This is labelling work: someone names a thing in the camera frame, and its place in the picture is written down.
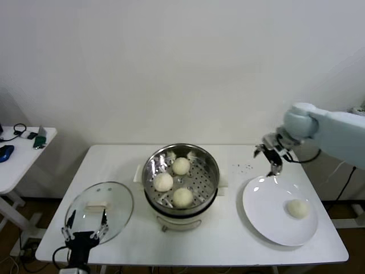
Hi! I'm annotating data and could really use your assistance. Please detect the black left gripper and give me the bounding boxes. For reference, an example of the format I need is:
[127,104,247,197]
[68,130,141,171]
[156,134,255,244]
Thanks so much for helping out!
[60,210,110,265]

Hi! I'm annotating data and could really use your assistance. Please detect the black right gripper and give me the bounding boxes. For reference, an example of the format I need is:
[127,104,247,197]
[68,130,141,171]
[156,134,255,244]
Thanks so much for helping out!
[253,144,283,178]

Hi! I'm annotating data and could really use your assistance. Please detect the glass pot lid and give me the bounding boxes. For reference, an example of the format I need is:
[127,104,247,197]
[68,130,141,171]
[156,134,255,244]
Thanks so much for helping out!
[64,181,135,247]

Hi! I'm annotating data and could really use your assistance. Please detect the white steamed baozi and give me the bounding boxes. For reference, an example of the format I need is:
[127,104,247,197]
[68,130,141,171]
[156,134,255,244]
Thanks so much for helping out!
[153,173,175,192]
[173,187,194,208]
[286,199,310,220]
[172,157,191,176]

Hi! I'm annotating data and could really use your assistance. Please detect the stainless steel steamer basket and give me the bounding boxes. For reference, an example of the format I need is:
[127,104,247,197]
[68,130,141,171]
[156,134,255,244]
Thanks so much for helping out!
[133,142,229,213]

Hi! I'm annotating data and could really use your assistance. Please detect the white round plate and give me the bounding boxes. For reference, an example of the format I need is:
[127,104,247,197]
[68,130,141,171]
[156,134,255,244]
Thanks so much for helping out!
[242,175,319,247]

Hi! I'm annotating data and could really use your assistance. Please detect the white side table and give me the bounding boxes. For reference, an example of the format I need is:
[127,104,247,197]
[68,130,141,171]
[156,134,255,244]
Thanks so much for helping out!
[0,126,58,231]

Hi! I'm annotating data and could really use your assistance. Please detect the blue computer mouse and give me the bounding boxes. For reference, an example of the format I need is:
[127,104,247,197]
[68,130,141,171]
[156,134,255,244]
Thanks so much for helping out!
[0,144,15,163]

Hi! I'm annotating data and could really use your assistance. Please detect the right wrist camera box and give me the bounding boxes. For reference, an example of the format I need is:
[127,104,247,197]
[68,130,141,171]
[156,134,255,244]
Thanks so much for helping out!
[261,133,279,150]

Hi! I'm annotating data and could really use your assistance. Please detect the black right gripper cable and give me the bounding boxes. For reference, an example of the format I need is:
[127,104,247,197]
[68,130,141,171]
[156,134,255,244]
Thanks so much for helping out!
[285,147,322,164]

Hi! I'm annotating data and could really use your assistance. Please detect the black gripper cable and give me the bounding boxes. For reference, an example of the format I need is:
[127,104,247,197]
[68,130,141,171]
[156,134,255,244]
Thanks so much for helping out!
[285,147,322,164]
[51,247,72,271]

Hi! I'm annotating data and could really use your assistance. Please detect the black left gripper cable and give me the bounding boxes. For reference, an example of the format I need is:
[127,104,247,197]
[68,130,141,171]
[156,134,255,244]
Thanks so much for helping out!
[51,247,72,271]

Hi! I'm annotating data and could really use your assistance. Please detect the white hanging cable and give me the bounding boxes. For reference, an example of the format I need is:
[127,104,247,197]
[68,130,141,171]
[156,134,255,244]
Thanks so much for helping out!
[330,161,346,176]

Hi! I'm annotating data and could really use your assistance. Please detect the black hanging cable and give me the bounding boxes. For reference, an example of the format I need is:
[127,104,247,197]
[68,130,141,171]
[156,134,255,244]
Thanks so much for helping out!
[335,166,358,201]

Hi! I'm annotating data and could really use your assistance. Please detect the green handled tool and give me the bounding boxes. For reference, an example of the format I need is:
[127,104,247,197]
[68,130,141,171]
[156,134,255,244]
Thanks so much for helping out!
[33,134,48,150]

